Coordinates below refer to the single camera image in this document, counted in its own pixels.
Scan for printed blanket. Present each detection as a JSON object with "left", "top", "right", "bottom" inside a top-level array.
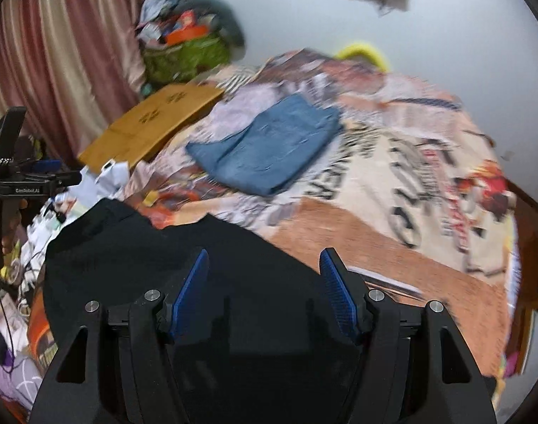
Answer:
[{"left": 28, "top": 48, "right": 525, "bottom": 412}]

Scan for white clutter pile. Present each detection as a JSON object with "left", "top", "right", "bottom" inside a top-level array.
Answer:
[{"left": 4, "top": 196, "right": 97, "bottom": 314}]

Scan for grey cloth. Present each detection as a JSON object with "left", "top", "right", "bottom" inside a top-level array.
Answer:
[{"left": 202, "top": 0, "right": 248, "bottom": 49}]

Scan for brown cardboard box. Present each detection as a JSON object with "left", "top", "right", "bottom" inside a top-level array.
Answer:
[{"left": 77, "top": 84, "right": 226, "bottom": 173}]

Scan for white crumpled cloth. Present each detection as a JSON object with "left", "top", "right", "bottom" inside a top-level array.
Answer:
[{"left": 80, "top": 161, "right": 131, "bottom": 205}]

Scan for person's left hand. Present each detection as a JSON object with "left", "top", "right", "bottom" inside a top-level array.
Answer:
[{"left": 0, "top": 210, "right": 24, "bottom": 258}]

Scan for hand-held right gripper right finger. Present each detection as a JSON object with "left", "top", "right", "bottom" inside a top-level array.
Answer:
[{"left": 319, "top": 248, "right": 500, "bottom": 424}]

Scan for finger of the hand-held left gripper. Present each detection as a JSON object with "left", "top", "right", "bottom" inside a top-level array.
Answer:
[{"left": 45, "top": 170, "right": 83, "bottom": 188}]

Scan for yellow plastic item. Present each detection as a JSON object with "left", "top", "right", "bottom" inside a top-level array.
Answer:
[{"left": 337, "top": 41, "right": 392, "bottom": 72}]

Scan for black pants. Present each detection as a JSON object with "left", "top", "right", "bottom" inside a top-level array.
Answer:
[{"left": 43, "top": 198, "right": 378, "bottom": 424}]

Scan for pile of mixed clothes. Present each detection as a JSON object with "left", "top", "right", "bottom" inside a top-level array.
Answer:
[{"left": 135, "top": 0, "right": 219, "bottom": 47}]

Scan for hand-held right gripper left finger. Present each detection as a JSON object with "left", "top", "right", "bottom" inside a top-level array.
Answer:
[{"left": 30, "top": 248, "right": 211, "bottom": 424}]

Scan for green bag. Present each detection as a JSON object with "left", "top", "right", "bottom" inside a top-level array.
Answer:
[{"left": 142, "top": 36, "right": 233, "bottom": 88}]

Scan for purple patterned cloth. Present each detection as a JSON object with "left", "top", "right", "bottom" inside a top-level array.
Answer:
[{"left": 0, "top": 351, "right": 45, "bottom": 409}]

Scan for folded blue jeans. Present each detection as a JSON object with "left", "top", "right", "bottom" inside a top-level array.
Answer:
[{"left": 186, "top": 95, "right": 344, "bottom": 197}]

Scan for pink striped curtain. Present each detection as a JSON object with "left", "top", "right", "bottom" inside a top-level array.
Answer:
[{"left": 0, "top": 0, "right": 158, "bottom": 173}]

